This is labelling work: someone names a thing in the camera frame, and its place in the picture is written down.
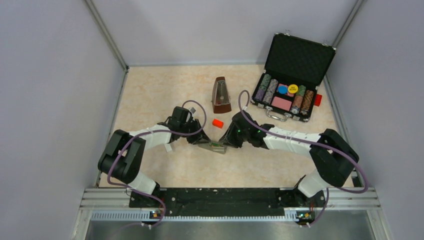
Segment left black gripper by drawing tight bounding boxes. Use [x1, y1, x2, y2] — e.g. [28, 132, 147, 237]
[179, 118, 211, 145]

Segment green battery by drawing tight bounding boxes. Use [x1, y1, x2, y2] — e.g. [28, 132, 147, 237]
[211, 142, 222, 148]

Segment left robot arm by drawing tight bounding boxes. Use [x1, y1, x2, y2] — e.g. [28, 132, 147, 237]
[97, 106, 211, 207]

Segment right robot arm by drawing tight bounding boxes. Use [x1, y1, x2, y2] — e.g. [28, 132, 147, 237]
[219, 111, 359, 206]

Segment orange red block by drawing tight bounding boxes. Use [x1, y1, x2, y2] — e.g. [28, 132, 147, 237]
[212, 118, 224, 129]

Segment brown wooden metronome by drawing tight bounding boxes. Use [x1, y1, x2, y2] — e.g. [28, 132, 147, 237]
[211, 76, 232, 114]

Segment pink card deck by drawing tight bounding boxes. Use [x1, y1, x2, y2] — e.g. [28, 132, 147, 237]
[271, 96, 292, 111]

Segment blue chip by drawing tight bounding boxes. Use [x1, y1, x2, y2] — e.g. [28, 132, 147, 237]
[277, 84, 288, 95]

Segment yellow big blind chip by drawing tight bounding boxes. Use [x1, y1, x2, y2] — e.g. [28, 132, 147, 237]
[287, 84, 299, 94]

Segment black poker chip case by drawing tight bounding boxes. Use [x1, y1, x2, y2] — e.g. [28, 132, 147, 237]
[250, 32, 336, 122]

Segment red block behind case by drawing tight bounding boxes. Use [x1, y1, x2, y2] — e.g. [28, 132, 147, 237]
[314, 94, 323, 107]

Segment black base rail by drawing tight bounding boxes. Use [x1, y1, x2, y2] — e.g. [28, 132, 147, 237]
[129, 187, 326, 217]

